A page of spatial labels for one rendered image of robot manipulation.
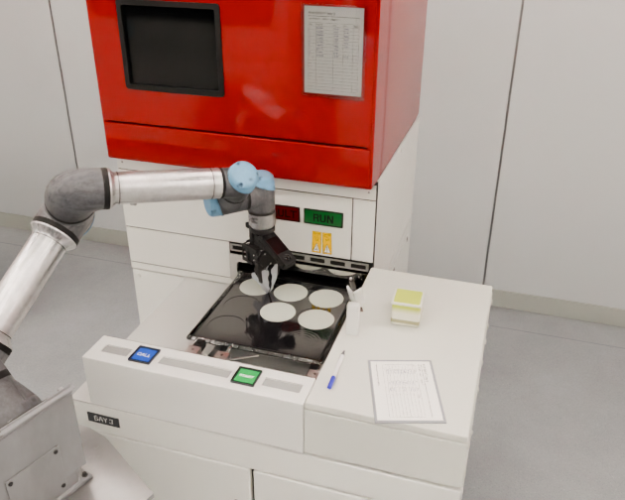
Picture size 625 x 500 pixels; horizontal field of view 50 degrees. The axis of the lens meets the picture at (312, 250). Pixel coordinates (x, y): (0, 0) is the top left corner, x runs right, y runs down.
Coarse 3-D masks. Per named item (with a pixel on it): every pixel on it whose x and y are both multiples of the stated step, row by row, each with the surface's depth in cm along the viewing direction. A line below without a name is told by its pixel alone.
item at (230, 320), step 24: (312, 288) 199; (336, 288) 199; (216, 312) 187; (240, 312) 188; (336, 312) 187; (216, 336) 177; (240, 336) 177; (264, 336) 178; (288, 336) 178; (312, 336) 178
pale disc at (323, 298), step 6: (312, 294) 196; (318, 294) 196; (324, 294) 196; (330, 294) 196; (336, 294) 196; (312, 300) 193; (318, 300) 193; (324, 300) 193; (330, 300) 193; (336, 300) 193; (342, 300) 193; (318, 306) 191; (324, 306) 191; (330, 306) 191; (336, 306) 191
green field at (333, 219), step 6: (306, 210) 195; (312, 210) 195; (306, 216) 196; (312, 216) 196; (318, 216) 195; (324, 216) 194; (330, 216) 194; (336, 216) 193; (312, 222) 196; (318, 222) 196; (324, 222) 195; (330, 222) 195; (336, 222) 194
